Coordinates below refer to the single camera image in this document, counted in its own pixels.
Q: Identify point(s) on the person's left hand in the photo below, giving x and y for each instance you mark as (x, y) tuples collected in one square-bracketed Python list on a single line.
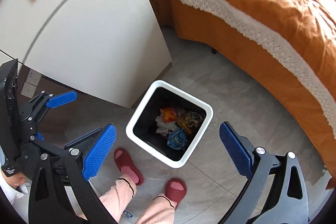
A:
[(13, 179)]

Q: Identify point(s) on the person's leg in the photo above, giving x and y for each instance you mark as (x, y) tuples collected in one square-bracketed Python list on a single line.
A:
[(115, 200), (157, 211)]

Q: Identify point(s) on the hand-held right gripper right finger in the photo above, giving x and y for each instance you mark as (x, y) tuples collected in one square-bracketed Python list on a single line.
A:
[(233, 148)]

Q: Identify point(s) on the white wall socket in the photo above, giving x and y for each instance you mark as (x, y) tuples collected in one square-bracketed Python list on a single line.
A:
[(27, 89), (33, 76)]

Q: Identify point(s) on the dark red slipper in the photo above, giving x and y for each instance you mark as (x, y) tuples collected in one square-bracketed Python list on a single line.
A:
[(128, 166), (176, 191)]

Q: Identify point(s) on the person's right leg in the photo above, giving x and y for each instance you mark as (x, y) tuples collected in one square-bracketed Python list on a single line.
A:
[(157, 211)]

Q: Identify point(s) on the person's left leg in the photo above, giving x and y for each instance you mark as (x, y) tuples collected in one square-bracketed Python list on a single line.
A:
[(115, 200)]

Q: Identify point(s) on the white lace bed trim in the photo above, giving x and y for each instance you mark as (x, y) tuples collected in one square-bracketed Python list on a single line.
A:
[(262, 37)]

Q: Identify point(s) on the white trash bin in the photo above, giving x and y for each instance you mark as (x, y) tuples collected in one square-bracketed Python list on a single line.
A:
[(170, 86)]

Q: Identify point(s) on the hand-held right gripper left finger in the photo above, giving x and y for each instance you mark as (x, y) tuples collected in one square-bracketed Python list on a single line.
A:
[(99, 153)]

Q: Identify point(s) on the orange wrapper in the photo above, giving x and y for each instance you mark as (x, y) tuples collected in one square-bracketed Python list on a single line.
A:
[(168, 114)]

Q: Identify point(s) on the black bed foot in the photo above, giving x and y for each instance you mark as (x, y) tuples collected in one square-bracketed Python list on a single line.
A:
[(214, 51)]

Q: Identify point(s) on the colourful wrapper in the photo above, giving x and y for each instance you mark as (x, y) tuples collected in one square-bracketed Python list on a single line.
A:
[(191, 121)]

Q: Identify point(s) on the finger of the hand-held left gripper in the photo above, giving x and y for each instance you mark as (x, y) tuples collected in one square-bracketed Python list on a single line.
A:
[(61, 99), (84, 137)]

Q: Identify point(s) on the white nightstand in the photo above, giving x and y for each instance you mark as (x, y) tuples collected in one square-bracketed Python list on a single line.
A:
[(92, 35)]

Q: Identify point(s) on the blue packet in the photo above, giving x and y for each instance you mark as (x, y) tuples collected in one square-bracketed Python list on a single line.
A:
[(178, 138)]

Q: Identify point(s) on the person's left forearm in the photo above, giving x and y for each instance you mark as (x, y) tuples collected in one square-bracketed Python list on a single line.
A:
[(13, 205)]

